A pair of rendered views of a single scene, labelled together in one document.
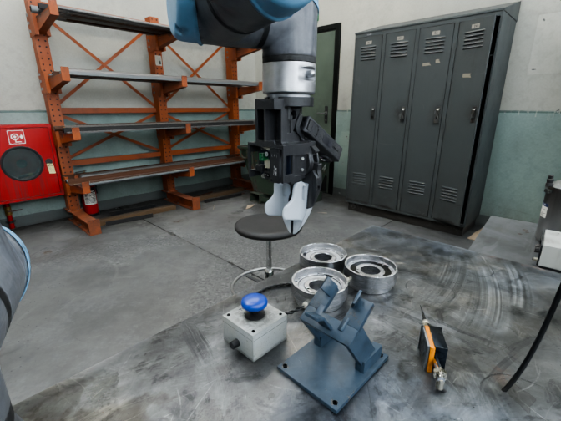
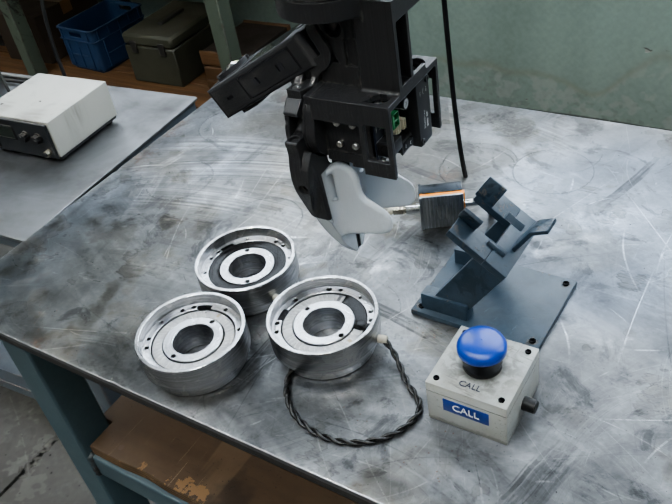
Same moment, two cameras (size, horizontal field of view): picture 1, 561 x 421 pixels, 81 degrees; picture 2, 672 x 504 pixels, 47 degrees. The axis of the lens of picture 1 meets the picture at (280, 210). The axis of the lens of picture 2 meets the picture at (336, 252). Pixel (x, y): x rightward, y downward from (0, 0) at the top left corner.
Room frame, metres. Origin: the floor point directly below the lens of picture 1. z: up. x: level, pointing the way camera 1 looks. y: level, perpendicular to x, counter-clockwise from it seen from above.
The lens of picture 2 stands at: (0.57, 0.46, 1.33)
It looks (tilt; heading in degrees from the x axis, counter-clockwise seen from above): 38 degrees down; 265
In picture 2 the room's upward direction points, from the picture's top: 11 degrees counter-clockwise
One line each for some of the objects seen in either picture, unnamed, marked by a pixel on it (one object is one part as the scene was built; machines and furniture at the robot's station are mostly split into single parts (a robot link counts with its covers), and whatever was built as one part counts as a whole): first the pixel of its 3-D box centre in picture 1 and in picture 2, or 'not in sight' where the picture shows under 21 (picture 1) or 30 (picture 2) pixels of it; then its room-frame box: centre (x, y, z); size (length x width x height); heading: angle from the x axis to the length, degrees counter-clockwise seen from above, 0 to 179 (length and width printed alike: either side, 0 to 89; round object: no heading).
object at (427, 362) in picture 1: (427, 347); (442, 208); (0.38, -0.21, 0.82); 0.05 x 0.02 x 0.04; 166
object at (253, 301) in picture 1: (255, 311); (482, 360); (0.43, 0.04, 0.85); 0.04 x 0.04 x 0.05
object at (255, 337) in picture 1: (252, 327); (489, 384); (0.43, 0.04, 0.82); 0.08 x 0.07 x 0.05; 136
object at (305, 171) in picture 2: not in sight; (318, 160); (0.53, -0.01, 1.04); 0.05 x 0.02 x 0.09; 48
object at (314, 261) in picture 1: (322, 260); (195, 345); (0.67, -0.10, 0.82); 0.10 x 0.10 x 0.04
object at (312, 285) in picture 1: (319, 289); (325, 328); (0.54, -0.07, 0.82); 0.10 x 0.10 x 0.04
